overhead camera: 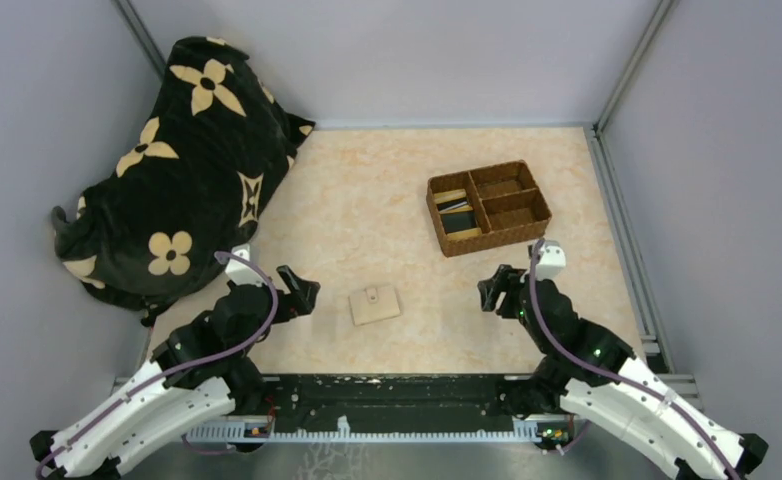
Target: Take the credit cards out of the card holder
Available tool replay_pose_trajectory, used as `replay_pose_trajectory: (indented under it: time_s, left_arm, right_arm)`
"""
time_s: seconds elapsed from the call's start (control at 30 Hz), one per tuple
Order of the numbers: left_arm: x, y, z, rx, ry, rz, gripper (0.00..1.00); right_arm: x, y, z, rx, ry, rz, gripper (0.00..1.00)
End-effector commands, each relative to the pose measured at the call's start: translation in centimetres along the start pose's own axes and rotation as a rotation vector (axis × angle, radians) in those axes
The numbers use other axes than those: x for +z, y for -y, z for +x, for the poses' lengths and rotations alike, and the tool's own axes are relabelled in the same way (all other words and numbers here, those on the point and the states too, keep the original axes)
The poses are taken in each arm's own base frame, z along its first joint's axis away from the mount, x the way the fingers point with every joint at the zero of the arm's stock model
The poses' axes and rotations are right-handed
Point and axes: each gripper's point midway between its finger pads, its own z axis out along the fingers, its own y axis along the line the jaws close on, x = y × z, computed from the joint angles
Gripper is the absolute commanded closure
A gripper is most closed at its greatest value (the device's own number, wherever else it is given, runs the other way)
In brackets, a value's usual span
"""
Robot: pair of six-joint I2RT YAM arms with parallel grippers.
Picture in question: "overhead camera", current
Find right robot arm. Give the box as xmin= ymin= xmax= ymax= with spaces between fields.
xmin=477 ymin=265 xmax=768 ymax=479

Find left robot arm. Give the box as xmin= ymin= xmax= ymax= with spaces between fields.
xmin=30 ymin=265 xmax=321 ymax=479

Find cards in basket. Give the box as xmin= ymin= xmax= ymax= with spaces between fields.
xmin=433 ymin=189 xmax=482 ymax=241

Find brown woven divided basket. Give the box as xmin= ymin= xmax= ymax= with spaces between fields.
xmin=426 ymin=160 xmax=552 ymax=257

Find black floral blanket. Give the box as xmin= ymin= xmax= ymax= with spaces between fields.
xmin=51 ymin=36 xmax=315 ymax=327

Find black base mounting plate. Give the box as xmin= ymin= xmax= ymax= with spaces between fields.
xmin=228 ymin=372 xmax=588 ymax=439

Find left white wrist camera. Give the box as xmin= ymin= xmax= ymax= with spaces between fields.
xmin=225 ymin=243 xmax=263 ymax=286

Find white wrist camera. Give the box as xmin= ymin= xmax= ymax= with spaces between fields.
xmin=532 ymin=239 xmax=567 ymax=280
xmin=225 ymin=243 xmax=263 ymax=286

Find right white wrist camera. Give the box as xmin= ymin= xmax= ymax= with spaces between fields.
xmin=532 ymin=239 xmax=567 ymax=280

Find aluminium frame rail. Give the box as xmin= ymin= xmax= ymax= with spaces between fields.
xmin=583 ymin=0 xmax=704 ymax=410

